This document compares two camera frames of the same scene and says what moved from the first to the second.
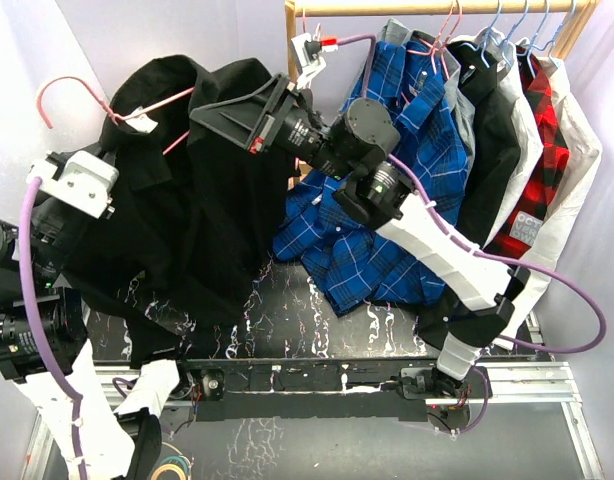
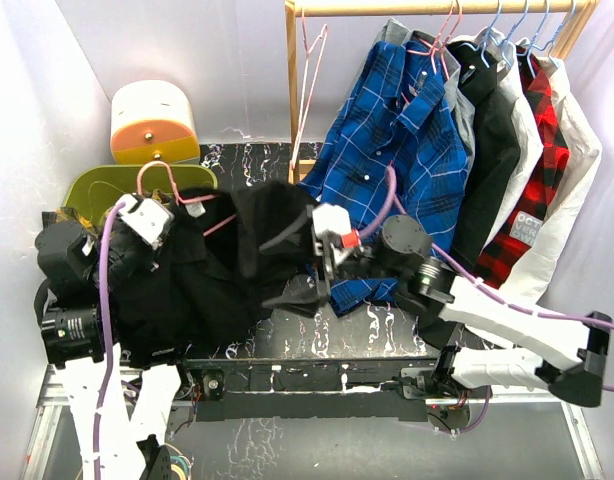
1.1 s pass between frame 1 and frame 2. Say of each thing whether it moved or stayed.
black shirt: moved
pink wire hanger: moved
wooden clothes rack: stayed
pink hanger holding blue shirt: stayed
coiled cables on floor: stayed
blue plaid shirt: stayed
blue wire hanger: stayed
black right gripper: moved
